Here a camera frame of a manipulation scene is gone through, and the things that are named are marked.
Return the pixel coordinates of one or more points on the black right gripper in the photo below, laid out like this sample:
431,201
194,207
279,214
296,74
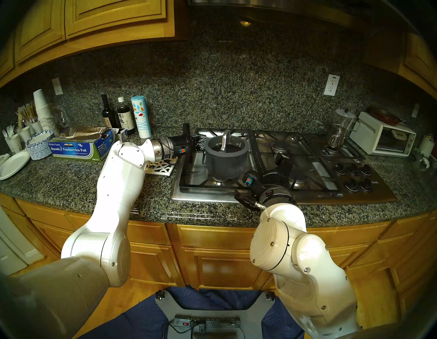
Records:
276,177

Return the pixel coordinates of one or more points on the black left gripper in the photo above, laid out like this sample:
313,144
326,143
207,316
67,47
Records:
179,143

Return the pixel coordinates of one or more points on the dark grey saucepan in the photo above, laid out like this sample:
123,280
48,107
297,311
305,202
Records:
227,167

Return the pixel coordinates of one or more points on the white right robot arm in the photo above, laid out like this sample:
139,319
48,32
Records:
307,266

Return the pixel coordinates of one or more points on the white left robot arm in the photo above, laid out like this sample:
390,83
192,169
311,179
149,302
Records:
119,191

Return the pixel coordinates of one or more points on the black stove knob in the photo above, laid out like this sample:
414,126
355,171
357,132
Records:
339,169
366,170
366,185
351,185
353,170

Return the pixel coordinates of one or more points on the white lattice trivet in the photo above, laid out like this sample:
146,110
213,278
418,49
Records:
164,169

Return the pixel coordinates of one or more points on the stainless steel gas cooktop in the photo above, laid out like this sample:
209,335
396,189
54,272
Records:
184,194

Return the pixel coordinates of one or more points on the blue leaf print canister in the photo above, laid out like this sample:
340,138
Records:
140,116

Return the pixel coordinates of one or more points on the small white paper box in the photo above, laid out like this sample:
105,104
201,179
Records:
123,135

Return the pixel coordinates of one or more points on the soy sauce bottle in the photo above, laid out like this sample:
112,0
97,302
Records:
125,116

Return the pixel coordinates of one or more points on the dark wine bottle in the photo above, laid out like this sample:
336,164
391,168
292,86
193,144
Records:
107,114

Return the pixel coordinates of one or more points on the white toaster oven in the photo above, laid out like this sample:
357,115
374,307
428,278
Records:
367,135

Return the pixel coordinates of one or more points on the wooden lower cabinets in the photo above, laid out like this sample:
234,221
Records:
222,266

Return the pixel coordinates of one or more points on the blue aluminium foil box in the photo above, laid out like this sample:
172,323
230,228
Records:
82,150

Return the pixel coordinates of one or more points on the black base knob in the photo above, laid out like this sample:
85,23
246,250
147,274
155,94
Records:
159,294
270,295

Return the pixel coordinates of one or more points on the red frying pan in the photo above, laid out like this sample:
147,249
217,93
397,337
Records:
385,116

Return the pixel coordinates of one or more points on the clear plastic bag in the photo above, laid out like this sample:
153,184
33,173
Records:
61,118

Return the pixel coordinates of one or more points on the steel range hood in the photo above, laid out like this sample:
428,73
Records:
256,3

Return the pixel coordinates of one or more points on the wooden upper cabinet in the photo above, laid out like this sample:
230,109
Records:
112,17
420,58

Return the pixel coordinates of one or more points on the white ceramic mug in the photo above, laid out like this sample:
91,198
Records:
426,147

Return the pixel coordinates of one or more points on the grey power strip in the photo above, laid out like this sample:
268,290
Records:
215,322

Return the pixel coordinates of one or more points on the stack of white paper cups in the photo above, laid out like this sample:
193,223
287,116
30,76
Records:
42,109

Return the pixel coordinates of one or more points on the blue patterned bowl stack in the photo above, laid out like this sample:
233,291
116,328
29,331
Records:
39,148

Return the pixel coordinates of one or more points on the red kitchen container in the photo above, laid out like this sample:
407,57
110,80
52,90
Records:
435,150

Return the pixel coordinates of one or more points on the white paper cup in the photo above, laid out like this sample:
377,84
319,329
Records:
37,127
24,135
14,145

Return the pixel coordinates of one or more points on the wooden chopsticks bundle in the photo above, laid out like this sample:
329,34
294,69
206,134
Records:
30,114

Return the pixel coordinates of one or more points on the white paper plate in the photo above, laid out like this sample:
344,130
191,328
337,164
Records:
15,164

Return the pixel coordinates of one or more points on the blue moving blanket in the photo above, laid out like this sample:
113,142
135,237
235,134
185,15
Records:
136,321

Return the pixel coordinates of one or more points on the white plastic forks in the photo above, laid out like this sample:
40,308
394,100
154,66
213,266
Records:
9,131

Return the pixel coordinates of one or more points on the white wall power outlet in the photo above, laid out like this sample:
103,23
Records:
331,85

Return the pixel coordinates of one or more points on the white wall switch plate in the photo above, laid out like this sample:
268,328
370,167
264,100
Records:
415,110
57,86

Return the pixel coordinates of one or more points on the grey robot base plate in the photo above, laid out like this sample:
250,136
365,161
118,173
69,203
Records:
170,307

